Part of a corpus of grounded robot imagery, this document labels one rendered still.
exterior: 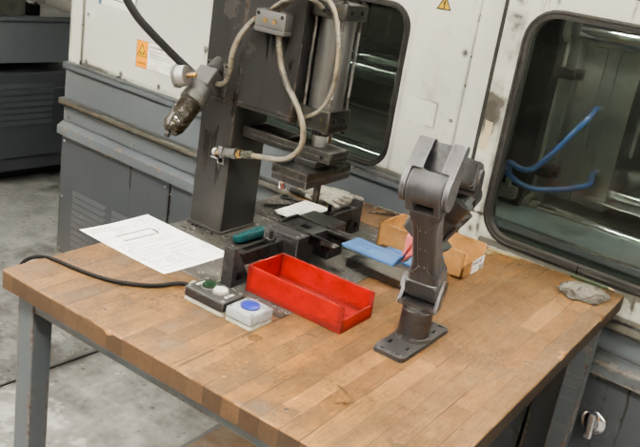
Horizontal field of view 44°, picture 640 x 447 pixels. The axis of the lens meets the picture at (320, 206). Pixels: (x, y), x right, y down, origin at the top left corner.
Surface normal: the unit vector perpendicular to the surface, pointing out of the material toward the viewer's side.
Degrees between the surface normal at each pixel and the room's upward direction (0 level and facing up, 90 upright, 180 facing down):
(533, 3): 90
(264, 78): 90
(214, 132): 90
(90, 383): 0
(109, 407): 0
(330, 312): 90
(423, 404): 0
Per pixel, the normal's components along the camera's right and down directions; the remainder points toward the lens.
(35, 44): 0.77, 0.31
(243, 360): 0.15, -0.94
